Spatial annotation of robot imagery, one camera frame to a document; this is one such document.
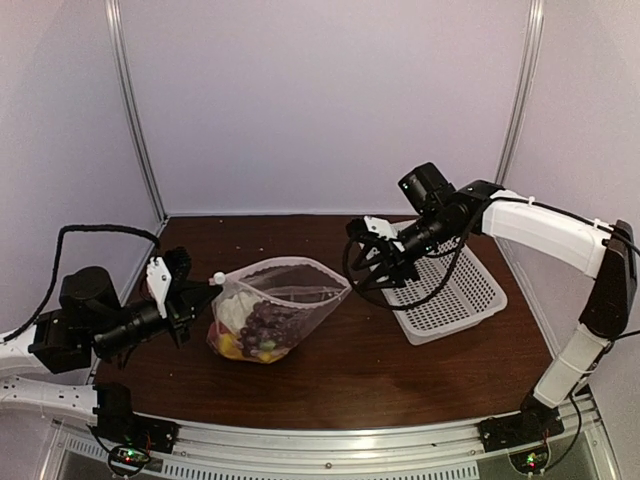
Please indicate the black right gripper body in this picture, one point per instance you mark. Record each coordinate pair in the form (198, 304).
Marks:
(403, 264)

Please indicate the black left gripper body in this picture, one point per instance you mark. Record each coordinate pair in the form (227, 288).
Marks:
(176, 317)

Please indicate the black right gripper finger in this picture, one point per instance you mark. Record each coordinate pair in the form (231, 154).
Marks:
(374, 281)
(372, 252)

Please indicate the red toy bell pepper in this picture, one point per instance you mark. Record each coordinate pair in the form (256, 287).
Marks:
(213, 336)

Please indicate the white toy cauliflower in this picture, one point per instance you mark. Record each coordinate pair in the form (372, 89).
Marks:
(233, 311)

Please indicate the white perforated plastic basket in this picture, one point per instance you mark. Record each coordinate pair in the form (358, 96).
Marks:
(471, 296)

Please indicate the yellow toy fruit front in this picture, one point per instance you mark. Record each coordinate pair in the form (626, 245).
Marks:
(226, 346)

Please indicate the yellow toy fruit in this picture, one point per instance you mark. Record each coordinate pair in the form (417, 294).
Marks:
(226, 346)
(270, 357)

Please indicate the clear zip top bag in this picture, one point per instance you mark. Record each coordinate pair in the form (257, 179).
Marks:
(296, 282)

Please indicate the dark red toy grapes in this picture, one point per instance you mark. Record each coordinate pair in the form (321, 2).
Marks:
(270, 327)

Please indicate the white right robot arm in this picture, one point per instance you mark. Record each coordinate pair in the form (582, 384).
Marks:
(603, 252)

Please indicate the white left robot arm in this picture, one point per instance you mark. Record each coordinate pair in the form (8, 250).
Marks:
(92, 324)

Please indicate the left round circuit board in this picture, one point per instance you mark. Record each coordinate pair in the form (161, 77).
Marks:
(126, 460)

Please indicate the round circuit board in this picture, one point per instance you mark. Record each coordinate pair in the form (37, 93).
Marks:
(126, 460)
(530, 461)

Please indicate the right round circuit board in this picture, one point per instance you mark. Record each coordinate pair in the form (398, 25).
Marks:
(530, 461)

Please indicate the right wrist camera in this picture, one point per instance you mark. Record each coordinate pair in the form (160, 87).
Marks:
(375, 229)

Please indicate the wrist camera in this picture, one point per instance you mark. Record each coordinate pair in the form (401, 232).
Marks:
(165, 274)
(375, 229)

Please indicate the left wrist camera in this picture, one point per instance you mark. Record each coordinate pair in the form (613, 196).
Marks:
(165, 274)

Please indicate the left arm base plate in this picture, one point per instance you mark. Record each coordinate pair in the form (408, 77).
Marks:
(145, 433)

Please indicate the front aluminium rail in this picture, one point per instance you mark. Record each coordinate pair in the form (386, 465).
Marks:
(451, 450)

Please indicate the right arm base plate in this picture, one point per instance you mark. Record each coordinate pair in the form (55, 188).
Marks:
(508, 432)

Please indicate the right aluminium frame post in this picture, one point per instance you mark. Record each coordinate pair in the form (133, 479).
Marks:
(533, 35)

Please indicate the aluminium frame post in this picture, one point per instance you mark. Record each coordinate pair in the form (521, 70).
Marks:
(533, 35)
(115, 27)

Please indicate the left aluminium frame post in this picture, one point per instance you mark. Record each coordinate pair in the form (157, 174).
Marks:
(115, 27)

